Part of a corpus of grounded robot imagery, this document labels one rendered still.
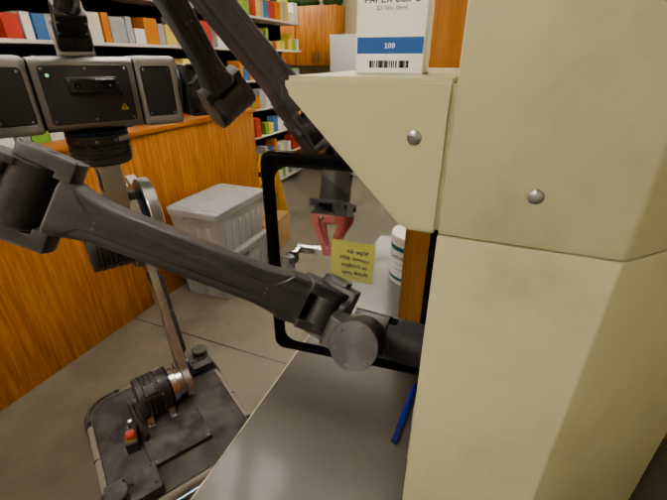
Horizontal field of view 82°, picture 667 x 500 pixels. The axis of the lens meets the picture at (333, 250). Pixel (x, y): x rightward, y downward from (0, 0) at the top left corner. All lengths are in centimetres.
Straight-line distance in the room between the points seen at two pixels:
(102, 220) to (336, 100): 32
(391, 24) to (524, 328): 23
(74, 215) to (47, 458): 178
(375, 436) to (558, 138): 59
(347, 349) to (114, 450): 141
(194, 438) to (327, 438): 99
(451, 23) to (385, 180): 39
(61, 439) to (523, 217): 217
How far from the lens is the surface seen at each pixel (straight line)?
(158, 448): 168
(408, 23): 31
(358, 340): 44
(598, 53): 26
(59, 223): 52
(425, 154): 26
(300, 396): 79
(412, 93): 26
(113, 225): 50
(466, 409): 36
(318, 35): 600
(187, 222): 268
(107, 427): 186
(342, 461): 71
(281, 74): 69
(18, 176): 52
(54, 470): 216
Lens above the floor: 152
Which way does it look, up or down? 26 degrees down
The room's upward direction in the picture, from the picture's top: straight up
